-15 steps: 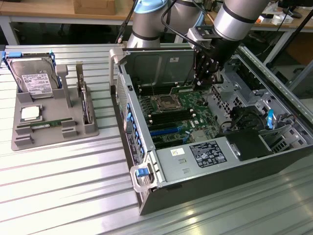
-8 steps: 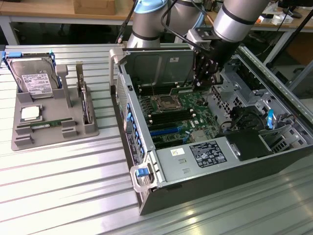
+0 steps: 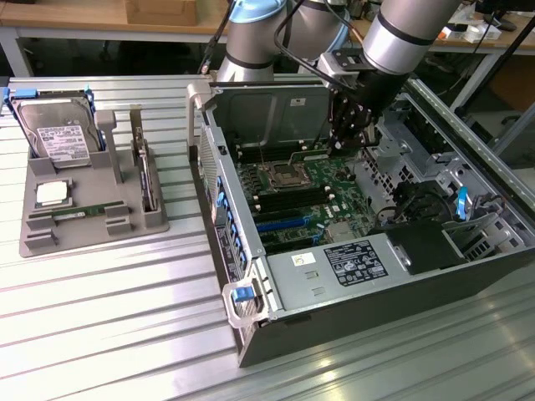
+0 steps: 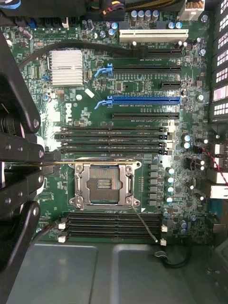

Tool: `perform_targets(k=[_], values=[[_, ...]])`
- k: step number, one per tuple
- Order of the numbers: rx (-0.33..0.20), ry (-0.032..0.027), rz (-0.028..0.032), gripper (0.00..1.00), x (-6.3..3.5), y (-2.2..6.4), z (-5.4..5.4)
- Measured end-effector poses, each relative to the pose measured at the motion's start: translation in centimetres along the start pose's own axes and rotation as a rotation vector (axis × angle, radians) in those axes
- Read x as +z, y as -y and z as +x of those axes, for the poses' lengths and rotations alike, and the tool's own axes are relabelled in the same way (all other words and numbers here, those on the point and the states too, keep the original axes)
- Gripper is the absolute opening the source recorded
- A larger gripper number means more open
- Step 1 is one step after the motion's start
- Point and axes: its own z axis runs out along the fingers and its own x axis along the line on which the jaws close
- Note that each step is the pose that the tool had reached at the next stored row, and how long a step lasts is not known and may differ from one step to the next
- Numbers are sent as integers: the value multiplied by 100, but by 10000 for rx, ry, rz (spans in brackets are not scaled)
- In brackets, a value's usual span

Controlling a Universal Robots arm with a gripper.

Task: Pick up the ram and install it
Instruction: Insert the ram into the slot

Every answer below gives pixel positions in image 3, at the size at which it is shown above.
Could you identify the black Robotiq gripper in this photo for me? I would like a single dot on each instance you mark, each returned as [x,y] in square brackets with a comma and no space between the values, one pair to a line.
[368,96]

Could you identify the green RAM stick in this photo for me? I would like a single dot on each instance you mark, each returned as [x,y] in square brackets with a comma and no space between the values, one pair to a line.
[309,155]
[79,213]

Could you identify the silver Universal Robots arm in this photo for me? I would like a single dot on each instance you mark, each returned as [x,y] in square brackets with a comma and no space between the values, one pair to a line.
[397,33]

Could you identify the black RAM slot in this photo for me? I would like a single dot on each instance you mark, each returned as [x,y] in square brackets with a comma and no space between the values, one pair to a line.
[294,200]
[263,147]
[292,193]
[263,153]
[297,207]

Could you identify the metal disk bay cage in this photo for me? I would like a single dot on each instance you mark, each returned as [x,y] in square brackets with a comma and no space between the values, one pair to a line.
[401,154]

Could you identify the green motherboard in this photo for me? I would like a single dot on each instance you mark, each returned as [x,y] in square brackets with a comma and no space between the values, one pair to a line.
[334,192]

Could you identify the orange and white box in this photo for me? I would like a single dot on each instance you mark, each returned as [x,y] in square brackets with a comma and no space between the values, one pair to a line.
[453,31]

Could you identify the CPU socket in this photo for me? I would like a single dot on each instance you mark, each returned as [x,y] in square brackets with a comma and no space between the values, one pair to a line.
[288,174]

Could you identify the wooden desk with clutter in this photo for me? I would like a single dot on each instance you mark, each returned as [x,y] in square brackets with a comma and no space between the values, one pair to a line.
[480,46]

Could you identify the silver chipset heat sink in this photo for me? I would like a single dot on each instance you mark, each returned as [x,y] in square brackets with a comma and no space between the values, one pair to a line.
[338,232]

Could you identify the blue disk bay latch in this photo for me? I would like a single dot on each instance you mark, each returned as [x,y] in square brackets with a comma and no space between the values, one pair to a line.
[461,202]

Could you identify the black slanted pole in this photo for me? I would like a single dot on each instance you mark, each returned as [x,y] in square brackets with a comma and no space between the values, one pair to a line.
[510,54]

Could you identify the blue expansion slot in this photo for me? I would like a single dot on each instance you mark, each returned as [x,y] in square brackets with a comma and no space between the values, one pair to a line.
[280,224]

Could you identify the black plastic shroud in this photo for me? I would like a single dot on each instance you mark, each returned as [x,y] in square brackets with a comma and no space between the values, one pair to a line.
[426,248]

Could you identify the black expansion slot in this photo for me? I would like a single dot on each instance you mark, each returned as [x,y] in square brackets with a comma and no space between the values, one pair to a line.
[288,240]

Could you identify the grey power supply unit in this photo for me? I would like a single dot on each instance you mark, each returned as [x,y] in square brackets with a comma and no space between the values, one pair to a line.
[301,284]

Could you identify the open grey PC case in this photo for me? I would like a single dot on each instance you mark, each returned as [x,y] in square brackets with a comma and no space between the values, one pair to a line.
[439,301]

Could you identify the cardboard box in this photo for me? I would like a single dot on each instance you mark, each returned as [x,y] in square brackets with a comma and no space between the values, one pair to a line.
[161,10]

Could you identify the grey parts rack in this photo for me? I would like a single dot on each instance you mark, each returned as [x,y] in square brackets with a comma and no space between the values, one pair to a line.
[100,238]

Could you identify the hard disk in blue caddy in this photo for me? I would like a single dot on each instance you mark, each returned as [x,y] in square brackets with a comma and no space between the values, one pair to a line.
[54,129]

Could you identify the wooden workbench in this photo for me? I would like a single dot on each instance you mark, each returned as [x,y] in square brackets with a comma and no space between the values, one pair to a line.
[62,12]

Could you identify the CPU with silver lid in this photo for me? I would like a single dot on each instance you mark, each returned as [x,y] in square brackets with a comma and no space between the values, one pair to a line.
[52,194]

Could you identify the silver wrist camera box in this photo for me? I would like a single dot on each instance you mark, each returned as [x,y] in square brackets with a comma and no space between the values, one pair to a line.
[338,64]

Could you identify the graphics card with metal bracket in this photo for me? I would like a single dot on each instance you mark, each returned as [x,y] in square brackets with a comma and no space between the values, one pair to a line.
[144,167]

